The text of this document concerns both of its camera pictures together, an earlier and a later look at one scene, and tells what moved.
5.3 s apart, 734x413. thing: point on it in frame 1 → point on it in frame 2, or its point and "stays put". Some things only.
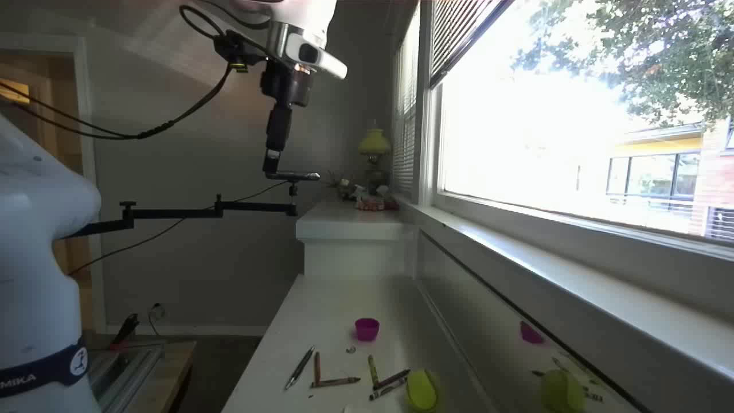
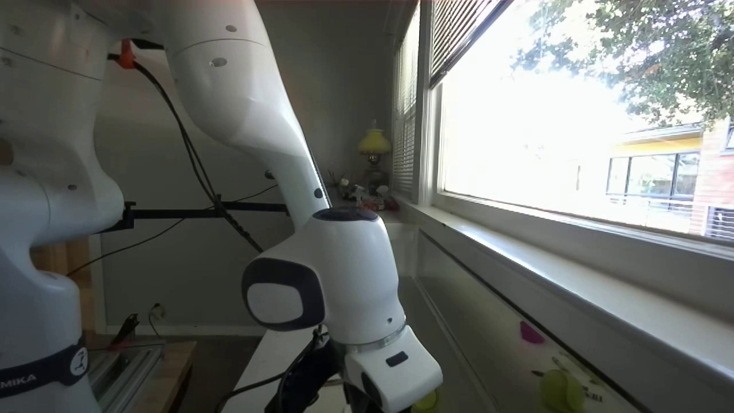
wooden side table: (139, 376) stays put
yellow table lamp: (373, 145) stays put
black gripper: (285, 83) → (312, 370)
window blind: (456, 29) stays put
